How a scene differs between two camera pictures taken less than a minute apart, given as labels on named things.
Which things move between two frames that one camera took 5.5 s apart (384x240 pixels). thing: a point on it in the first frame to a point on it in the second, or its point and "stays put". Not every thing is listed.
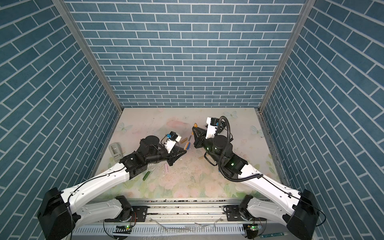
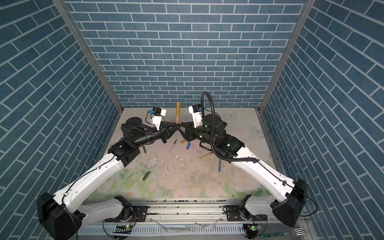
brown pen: [186, 146] to [178, 111]
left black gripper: [172, 155] to [164, 133]
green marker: [146, 175] stays put
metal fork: [275, 234] stays put
